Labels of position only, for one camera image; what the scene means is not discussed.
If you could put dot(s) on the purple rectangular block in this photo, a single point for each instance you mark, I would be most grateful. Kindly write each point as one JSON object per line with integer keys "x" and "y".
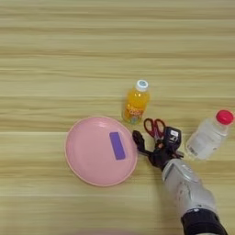
{"x": 117, "y": 145}

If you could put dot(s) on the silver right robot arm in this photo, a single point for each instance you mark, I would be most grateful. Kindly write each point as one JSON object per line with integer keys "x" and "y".
{"x": 189, "y": 189}

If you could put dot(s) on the pink round plate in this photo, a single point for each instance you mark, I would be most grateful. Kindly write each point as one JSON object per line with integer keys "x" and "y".
{"x": 88, "y": 153}

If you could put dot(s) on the clear bottle red cap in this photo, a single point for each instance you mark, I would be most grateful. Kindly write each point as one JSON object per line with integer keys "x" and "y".
{"x": 208, "y": 137}

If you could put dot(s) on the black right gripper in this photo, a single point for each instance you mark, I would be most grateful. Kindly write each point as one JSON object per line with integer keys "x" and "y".
{"x": 160, "y": 156}

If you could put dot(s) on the orange juice bottle white cap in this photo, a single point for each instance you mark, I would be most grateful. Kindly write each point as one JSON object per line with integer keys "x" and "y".
{"x": 136, "y": 104}

